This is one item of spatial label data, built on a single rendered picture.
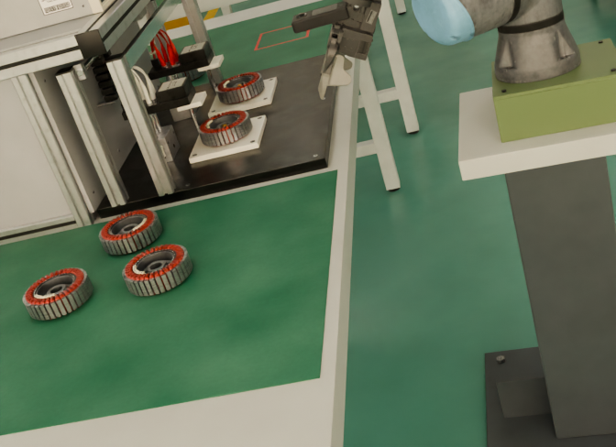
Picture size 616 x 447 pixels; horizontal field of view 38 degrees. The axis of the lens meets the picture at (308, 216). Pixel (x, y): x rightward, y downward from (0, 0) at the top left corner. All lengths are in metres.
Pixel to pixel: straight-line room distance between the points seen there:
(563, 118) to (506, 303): 0.99
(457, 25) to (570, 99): 0.24
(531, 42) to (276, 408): 0.81
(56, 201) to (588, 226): 1.02
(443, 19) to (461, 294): 1.22
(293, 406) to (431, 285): 1.56
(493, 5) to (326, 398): 0.74
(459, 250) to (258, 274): 1.43
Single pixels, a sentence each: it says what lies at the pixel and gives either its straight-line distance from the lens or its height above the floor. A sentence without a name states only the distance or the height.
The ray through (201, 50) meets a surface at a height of 0.92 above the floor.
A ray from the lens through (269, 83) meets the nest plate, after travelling 2.14.
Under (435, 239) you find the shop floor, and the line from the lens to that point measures 2.85.
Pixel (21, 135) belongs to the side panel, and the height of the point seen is 0.96.
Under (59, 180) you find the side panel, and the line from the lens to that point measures 1.78.
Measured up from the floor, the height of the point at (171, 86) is 0.92.
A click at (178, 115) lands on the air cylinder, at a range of 2.13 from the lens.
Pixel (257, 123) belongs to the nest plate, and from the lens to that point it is 1.92.
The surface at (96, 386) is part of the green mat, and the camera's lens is 1.31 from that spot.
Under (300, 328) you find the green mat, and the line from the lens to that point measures 1.24.
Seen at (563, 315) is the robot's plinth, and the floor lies 0.34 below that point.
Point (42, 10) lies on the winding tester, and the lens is 1.81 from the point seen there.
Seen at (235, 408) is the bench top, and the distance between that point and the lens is 1.15.
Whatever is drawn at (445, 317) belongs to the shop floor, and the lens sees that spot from 2.49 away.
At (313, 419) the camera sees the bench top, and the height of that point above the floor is 0.75.
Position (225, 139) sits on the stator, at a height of 0.80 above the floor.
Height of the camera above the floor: 1.43
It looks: 26 degrees down
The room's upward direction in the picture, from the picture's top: 18 degrees counter-clockwise
